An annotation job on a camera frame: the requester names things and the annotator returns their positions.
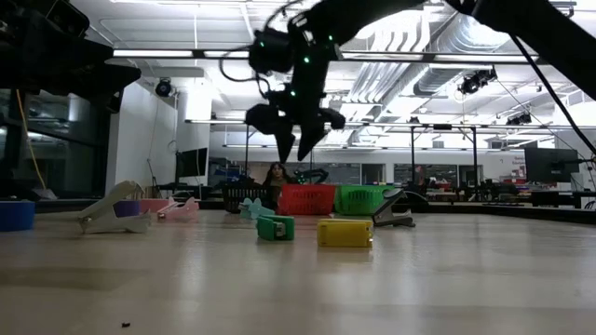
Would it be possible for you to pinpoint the person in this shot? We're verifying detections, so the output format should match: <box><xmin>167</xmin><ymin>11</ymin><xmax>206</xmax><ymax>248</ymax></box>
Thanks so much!
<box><xmin>261</xmin><ymin>161</ymin><xmax>296</xmax><ymax>188</ymax></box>

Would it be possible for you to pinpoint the black metal gantry frame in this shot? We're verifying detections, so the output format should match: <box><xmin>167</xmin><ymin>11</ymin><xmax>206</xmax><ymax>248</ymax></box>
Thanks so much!
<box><xmin>409</xmin><ymin>123</ymin><xmax>480</xmax><ymax>190</ymax></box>

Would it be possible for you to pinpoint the pink staple remover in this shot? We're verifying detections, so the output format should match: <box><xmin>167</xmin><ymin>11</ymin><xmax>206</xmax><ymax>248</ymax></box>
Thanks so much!
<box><xmin>156</xmin><ymin>195</ymin><xmax>200</xmax><ymax>222</ymax></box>

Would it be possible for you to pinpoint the green stapler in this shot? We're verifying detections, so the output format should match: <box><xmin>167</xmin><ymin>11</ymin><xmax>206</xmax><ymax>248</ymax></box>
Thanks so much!
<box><xmin>255</xmin><ymin>214</ymin><xmax>296</xmax><ymax>242</ymax></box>

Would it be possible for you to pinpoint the background black desk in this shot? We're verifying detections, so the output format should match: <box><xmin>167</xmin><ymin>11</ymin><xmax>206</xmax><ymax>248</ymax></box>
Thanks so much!
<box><xmin>530</xmin><ymin>189</ymin><xmax>596</xmax><ymax>209</ymax></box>

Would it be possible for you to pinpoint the black plastic basket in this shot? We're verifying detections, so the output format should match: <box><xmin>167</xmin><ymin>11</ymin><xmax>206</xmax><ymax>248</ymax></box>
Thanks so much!
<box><xmin>222</xmin><ymin>184</ymin><xmax>280</xmax><ymax>214</ymax></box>

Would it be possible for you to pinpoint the black hanging cable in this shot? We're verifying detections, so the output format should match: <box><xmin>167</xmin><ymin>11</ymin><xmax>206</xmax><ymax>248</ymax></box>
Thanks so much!
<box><xmin>508</xmin><ymin>33</ymin><xmax>596</xmax><ymax>155</ymax></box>

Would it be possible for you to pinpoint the gray staple remover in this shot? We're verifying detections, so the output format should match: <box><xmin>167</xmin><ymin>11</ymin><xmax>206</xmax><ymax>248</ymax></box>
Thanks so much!
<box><xmin>371</xmin><ymin>187</ymin><xmax>416</xmax><ymax>229</ymax></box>

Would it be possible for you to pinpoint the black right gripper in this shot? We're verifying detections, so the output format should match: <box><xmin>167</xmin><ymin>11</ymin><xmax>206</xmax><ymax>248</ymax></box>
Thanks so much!
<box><xmin>245</xmin><ymin>44</ymin><xmax>346</xmax><ymax>165</ymax></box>

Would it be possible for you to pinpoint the black wall monitor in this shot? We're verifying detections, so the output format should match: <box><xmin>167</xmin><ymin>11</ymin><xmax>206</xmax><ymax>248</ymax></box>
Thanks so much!
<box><xmin>175</xmin><ymin>147</ymin><xmax>210</xmax><ymax>179</ymax></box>

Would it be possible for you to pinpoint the red plastic basket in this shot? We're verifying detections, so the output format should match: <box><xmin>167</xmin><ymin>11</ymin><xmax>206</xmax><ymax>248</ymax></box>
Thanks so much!
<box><xmin>278</xmin><ymin>183</ymin><xmax>337</xmax><ymax>217</ymax></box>

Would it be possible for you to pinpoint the black desk monitor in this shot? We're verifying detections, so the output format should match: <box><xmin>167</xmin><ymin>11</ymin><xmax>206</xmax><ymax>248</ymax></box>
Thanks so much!
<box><xmin>523</xmin><ymin>147</ymin><xmax>580</xmax><ymax>183</ymax></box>

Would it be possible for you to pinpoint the teal staple remover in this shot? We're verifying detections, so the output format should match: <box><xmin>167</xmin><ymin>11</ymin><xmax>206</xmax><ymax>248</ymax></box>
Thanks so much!
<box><xmin>238</xmin><ymin>197</ymin><xmax>276</xmax><ymax>221</ymax></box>

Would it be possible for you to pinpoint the pink tape roll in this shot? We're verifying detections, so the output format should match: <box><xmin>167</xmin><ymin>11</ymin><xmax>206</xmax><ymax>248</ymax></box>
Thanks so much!
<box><xmin>139</xmin><ymin>198</ymin><xmax>171</xmax><ymax>214</ymax></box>

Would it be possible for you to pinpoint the blue tape roll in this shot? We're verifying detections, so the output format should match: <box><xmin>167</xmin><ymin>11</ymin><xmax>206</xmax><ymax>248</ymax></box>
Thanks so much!
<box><xmin>0</xmin><ymin>199</ymin><xmax>36</xmax><ymax>233</ymax></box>

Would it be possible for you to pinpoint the black ceiling camera rig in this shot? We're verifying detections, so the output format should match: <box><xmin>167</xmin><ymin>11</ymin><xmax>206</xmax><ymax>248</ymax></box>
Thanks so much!
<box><xmin>457</xmin><ymin>67</ymin><xmax>498</xmax><ymax>97</ymax></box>

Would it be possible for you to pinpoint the black table frame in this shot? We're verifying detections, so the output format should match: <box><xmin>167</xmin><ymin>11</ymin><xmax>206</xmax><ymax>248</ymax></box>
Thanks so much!
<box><xmin>34</xmin><ymin>198</ymin><xmax>596</xmax><ymax>225</ymax></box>

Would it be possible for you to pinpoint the yellow cable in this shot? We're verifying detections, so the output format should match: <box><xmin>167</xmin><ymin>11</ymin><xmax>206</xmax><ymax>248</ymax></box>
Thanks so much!
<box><xmin>15</xmin><ymin>87</ymin><xmax>47</xmax><ymax>190</ymax></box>

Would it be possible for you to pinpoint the purple tape roll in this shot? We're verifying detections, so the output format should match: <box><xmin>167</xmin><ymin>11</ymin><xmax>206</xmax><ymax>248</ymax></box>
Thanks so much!
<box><xmin>113</xmin><ymin>199</ymin><xmax>142</xmax><ymax>219</ymax></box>

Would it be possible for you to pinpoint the green plastic basket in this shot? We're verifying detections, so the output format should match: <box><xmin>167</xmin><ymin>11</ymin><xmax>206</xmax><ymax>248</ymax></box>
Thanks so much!
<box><xmin>333</xmin><ymin>184</ymin><xmax>396</xmax><ymax>217</ymax></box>

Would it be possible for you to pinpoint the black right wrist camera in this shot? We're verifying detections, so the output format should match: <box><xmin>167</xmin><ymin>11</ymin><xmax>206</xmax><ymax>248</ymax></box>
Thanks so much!
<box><xmin>248</xmin><ymin>28</ymin><xmax>295</xmax><ymax>75</ymax></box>

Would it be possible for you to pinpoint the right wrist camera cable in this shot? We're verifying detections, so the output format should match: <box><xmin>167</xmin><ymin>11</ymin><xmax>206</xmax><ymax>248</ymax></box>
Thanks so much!
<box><xmin>217</xmin><ymin>0</ymin><xmax>304</xmax><ymax>97</ymax></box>

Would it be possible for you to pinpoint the yellow stapler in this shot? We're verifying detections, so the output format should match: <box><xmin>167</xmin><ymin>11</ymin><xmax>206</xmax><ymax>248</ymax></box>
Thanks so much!
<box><xmin>317</xmin><ymin>218</ymin><xmax>374</xmax><ymax>248</ymax></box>

